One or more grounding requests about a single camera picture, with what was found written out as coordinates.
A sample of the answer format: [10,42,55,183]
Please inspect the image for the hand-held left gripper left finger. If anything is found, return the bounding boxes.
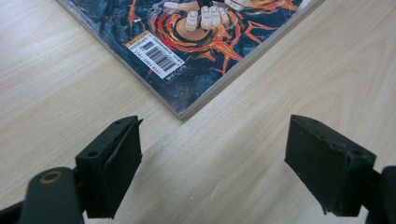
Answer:
[75,115,144,219]

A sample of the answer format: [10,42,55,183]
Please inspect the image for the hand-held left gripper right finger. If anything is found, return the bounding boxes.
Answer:
[283,114,377,217]

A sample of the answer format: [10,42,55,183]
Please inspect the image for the dark illustrated magazine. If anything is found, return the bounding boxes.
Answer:
[55,0,326,120]

